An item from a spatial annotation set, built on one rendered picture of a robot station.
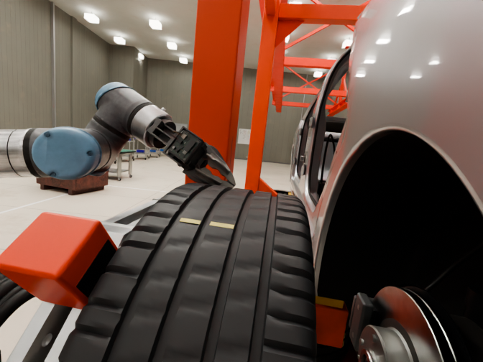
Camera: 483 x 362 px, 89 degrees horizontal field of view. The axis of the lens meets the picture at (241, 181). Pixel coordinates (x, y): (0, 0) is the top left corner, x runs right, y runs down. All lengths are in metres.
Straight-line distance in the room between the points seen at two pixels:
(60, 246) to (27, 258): 0.03
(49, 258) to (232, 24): 0.88
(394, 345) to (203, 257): 0.44
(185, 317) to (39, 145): 0.37
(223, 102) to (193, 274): 0.74
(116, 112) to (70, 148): 0.17
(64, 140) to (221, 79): 0.60
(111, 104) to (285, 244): 0.49
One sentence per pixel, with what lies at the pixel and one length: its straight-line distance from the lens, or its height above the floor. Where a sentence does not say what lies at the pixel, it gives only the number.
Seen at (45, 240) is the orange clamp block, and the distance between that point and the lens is 0.33.
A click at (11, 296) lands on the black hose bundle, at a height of 1.04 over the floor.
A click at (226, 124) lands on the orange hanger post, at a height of 1.32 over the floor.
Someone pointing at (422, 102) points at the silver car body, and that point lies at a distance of 0.41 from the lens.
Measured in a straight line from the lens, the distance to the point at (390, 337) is 0.63.
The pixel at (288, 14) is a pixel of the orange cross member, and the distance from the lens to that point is 3.16.
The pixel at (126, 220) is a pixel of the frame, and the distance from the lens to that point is 0.47.
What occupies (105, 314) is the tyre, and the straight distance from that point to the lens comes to 0.30.
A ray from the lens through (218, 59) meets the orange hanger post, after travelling 0.98.
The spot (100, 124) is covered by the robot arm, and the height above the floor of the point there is 1.27.
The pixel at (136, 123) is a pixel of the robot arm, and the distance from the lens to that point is 0.59.
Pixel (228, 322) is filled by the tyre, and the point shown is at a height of 1.10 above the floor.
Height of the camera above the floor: 1.26
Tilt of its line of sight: 9 degrees down
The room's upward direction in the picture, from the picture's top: 6 degrees clockwise
